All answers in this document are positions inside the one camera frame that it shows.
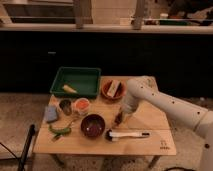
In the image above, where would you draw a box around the dark purple grape bunch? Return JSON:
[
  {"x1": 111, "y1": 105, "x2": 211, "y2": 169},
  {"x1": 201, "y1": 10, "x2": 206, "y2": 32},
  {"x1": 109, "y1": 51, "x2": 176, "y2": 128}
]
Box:
[{"x1": 114, "y1": 112, "x2": 123, "y2": 125}]

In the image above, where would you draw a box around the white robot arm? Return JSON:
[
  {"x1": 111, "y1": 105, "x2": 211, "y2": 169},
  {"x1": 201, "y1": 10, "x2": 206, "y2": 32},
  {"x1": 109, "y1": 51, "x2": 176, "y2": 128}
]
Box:
[{"x1": 121, "y1": 76, "x2": 213, "y2": 171}]

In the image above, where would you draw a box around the green plastic tray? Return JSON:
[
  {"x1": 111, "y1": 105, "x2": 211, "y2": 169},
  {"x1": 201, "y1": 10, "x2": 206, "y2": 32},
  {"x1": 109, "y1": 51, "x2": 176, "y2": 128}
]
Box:
[{"x1": 50, "y1": 67, "x2": 101, "y2": 98}]

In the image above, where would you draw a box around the terracotta orange bowl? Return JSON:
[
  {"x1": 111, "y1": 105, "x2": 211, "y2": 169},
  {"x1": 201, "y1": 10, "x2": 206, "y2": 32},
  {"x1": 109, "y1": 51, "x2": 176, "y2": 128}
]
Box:
[{"x1": 101, "y1": 80, "x2": 126, "y2": 100}]

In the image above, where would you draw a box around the cream box in bowl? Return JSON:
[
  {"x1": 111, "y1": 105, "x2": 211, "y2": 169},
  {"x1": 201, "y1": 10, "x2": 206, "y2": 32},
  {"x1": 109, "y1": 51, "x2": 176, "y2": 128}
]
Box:
[{"x1": 107, "y1": 80, "x2": 120, "y2": 97}]

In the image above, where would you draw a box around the dark red bowl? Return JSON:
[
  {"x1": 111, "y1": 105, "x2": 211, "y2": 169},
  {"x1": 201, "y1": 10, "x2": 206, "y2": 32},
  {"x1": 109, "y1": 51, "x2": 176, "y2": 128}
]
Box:
[{"x1": 81, "y1": 114, "x2": 105, "y2": 139}]

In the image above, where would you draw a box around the orange filled plastic cup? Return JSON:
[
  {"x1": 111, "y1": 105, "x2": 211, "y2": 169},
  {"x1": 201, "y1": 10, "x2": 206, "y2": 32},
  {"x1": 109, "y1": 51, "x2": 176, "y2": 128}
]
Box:
[{"x1": 74, "y1": 98, "x2": 90, "y2": 115}]

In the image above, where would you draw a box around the wooden folding table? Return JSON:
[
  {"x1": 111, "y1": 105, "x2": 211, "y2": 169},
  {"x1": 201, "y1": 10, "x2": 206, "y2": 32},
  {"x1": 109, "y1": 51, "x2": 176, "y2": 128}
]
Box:
[{"x1": 32, "y1": 76, "x2": 177, "y2": 170}]

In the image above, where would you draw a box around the small metal cup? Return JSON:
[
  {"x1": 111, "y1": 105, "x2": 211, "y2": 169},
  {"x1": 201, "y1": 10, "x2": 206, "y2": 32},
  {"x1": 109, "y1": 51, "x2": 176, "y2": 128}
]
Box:
[{"x1": 59, "y1": 99, "x2": 72, "y2": 115}]

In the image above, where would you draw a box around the green chili pepper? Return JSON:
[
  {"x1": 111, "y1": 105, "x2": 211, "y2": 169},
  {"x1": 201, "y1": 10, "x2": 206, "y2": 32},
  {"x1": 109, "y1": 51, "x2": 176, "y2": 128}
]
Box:
[{"x1": 49, "y1": 125, "x2": 72, "y2": 139}]

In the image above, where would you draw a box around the pale yellow food piece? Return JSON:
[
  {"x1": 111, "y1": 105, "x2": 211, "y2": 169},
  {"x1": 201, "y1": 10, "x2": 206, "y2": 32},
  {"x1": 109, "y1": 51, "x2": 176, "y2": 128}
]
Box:
[{"x1": 62, "y1": 85, "x2": 77, "y2": 93}]

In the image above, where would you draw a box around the blue sponge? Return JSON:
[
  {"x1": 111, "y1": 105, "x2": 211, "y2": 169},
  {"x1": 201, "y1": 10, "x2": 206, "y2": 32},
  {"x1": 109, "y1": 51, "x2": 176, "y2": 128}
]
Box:
[{"x1": 44, "y1": 106, "x2": 58, "y2": 123}]

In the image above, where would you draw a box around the long dark counter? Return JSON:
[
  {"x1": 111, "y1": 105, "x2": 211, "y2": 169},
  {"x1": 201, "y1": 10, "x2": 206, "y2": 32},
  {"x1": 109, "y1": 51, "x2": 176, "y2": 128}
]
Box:
[{"x1": 0, "y1": 24, "x2": 213, "y2": 97}]

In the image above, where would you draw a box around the black tripod leg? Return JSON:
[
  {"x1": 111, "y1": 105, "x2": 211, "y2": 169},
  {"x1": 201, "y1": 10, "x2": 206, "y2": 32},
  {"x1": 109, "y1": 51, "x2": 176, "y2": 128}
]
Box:
[{"x1": 17, "y1": 124, "x2": 35, "y2": 171}]

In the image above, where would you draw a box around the white black handled brush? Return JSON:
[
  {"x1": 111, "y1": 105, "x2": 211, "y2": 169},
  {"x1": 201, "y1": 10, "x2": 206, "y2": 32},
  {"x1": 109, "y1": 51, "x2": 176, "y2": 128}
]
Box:
[{"x1": 105, "y1": 130, "x2": 150, "y2": 141}]

